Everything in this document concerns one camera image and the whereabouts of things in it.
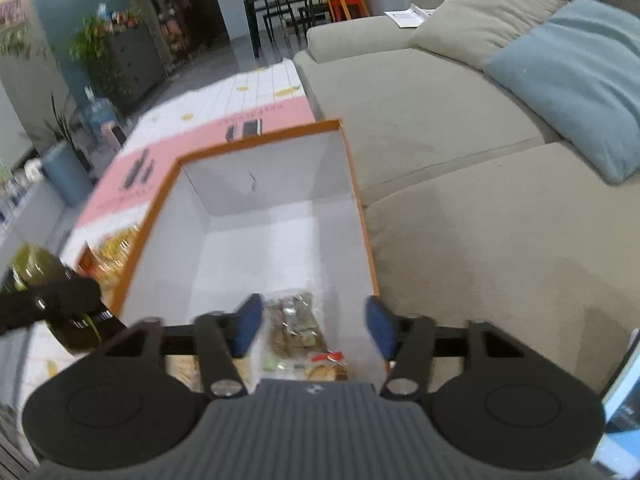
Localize dark green bottle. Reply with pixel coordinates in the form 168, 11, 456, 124
0, 242, 121, 358

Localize orange cardboard box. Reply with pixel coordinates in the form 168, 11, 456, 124
109, 119, 391, 396

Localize tablet screen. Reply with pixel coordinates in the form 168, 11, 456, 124
590, 327, 640, 478

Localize large water bottle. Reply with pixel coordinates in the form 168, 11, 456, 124
85, 90, 118, 126

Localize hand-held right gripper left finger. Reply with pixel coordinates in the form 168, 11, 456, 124
102, 293, 264, 401

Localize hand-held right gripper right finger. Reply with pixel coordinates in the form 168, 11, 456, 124
366, 296, 543, 402

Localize snake plant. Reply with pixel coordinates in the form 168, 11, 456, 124
27, 92, 93, 171

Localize white paper sheets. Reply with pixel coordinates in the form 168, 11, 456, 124
384, 3, 437, 28

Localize grey striped mat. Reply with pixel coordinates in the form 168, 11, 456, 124
0, 400, 41, 480

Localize yellow label clear snack packet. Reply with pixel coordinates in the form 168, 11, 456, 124
97, 225, 143, 291

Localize orange stool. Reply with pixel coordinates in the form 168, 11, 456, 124
325, 0, 371, 23

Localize checkered pink printed tablecloth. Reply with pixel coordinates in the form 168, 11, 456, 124
20, 57, 321, 401

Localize clear green print snack packet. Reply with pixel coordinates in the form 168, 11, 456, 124
260, 292, 331, 373

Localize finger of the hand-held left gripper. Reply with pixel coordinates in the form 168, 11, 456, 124
0, 275, 130, 346

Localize beige cushion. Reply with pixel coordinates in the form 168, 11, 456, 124
407, 0, 568, 71

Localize beige sofa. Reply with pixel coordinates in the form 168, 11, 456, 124
292, 0, 640, 480

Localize dark grey cabinet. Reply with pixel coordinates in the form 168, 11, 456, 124
102, 22, 166, 106

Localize light blue cushion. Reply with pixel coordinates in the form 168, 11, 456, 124
482, 0, 640, 185

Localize small red label snack packet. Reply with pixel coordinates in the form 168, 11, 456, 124
305, 350, 348, 382

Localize blue grey trash bin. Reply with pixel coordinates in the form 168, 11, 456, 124
41, 142, 93, 206

